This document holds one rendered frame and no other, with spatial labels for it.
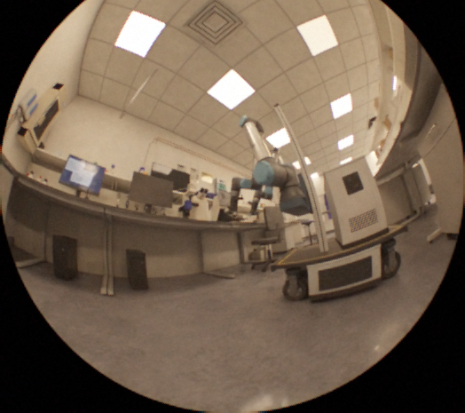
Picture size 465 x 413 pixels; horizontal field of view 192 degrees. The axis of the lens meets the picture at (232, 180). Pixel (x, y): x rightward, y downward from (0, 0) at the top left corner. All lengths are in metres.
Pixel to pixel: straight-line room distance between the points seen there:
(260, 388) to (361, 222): 0.91
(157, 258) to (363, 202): 2.26
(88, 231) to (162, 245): 1.08
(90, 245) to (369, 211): 2.60
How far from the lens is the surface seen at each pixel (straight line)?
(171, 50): 2.30
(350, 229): 0.95
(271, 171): 0.83
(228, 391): 0.59
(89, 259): 2.09
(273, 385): 0.59
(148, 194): 1.64
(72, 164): 1.84
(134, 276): 1.55
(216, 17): 2.18
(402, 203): 2.99
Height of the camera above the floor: 0.52
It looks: 25 degrees up
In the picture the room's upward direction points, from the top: 6 degrees counter-clockwise
